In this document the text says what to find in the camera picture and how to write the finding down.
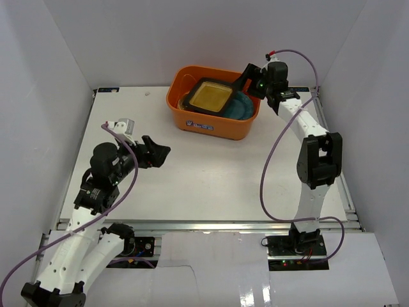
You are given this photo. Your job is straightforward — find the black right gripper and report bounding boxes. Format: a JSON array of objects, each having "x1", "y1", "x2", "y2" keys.
[{"x1": 231, "y1": 64, "x2": 272, "y2": 100}]

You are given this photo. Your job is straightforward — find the teal round scalloped plate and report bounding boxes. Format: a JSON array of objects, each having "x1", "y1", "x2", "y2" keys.
[{"x1": 222, "y1": 91, "x2": 254, "y2": 120}]

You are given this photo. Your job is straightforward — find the amber square plate black rim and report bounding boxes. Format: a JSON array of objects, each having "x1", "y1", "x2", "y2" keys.
[{"x1": 182, "y1": 77, "x2": 238, "y2": 116}]

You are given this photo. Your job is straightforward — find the small yellow square dish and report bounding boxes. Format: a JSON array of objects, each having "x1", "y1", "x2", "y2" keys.
[{"x1": 177, "y1": 98, "x2": 186, "y2": 111}]

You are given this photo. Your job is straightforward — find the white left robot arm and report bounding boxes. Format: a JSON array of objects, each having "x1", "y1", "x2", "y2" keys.
[{"x1": 21, "y1": 136, "x2": 171, "y2": 306}]

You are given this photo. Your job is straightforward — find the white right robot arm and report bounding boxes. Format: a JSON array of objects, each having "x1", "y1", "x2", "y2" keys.
[{"x1": 233, "y1": 60, "x2": 343, "y2": 255}]

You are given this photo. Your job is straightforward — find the orange plastic bin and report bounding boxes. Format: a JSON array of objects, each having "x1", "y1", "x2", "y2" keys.
[{"x1": 166, "y1": 65, "x2": 261, "y2": 140}]

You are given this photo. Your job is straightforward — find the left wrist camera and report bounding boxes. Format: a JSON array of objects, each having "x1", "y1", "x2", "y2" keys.
[{"x1": 106, "y1": 118, "x2": 136, "y2": 145}]

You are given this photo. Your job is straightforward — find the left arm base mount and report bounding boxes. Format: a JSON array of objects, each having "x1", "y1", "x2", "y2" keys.
[{"x1": 101, "y1": 223, "x2": 156, "y2": 269}]

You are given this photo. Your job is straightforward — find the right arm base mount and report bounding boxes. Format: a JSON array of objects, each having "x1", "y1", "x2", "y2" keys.
[{"x1": 260, "y1": 225, "x2": 329, "y2": 272}]

